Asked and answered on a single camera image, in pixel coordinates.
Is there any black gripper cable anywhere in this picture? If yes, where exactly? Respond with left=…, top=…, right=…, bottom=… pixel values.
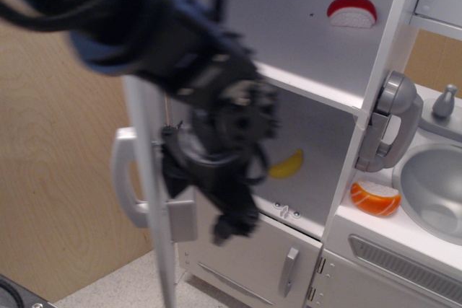
left=245, top=141, right=271, bottom=185

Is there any silver fridge door handle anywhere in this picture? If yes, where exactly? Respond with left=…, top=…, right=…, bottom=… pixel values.
left=110, top=127, right=149, bottom=229

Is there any grey toy telephone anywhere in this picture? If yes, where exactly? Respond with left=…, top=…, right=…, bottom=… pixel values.
left=355, top=71, right=423, bottom=172

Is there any orange salmon sushi toy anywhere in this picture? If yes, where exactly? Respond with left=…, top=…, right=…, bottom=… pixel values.
left=350, top=180, right=401, bottom=217

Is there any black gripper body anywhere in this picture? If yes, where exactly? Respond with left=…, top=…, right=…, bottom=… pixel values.
left=158, top=123, right=264, bottom=240

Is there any black device corner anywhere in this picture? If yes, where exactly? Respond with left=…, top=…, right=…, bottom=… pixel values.
left=1, top=275, right=56, bottom=308

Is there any grey oven vent panel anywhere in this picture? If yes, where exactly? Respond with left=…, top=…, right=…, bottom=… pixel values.
left=348, top=234, right=461, bottom=306

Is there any red tuna sushi toy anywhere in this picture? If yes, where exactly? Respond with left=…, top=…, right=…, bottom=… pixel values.
left=327, top=0, right=378, bottom=29

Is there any yellow toy banana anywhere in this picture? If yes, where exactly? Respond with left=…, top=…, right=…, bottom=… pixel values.
left=268, top=149, right=304, bottom=179

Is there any grey toy faucet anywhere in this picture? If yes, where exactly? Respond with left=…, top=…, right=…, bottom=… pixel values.
left=418, top=84, right=462, bottom=139

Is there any white toy fridge door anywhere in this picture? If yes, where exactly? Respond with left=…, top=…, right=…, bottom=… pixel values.
left=123, top=75, right=177, bottom=307

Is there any silver toy sink basin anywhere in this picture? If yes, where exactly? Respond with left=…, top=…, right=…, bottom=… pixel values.
left=392, top=144, right=461, bottom=245

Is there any brass cabinet hinge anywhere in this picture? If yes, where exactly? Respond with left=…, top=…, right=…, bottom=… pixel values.
left=316, top=257, right=326, bottom=273
left=308, top=287, right=316, bottom=302

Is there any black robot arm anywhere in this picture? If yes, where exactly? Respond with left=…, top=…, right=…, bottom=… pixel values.
left=1, top=0, right=278, bottom=245

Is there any brass lower cabinet hinge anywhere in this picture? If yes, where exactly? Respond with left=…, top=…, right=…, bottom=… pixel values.
left=308, top=287, right=316, bottom=302

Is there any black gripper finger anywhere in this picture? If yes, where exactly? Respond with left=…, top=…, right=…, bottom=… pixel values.
left=212, top=214, right=249, bottom=246
left=162, top=164, right=193, bottom=198

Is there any white lower freezer door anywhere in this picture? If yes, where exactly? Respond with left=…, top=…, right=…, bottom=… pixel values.
left=178, top=210, right=321, bottom=307

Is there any silver freezer door handle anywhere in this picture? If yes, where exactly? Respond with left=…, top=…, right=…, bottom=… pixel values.
left=278, top=247, right=299, bottom=297

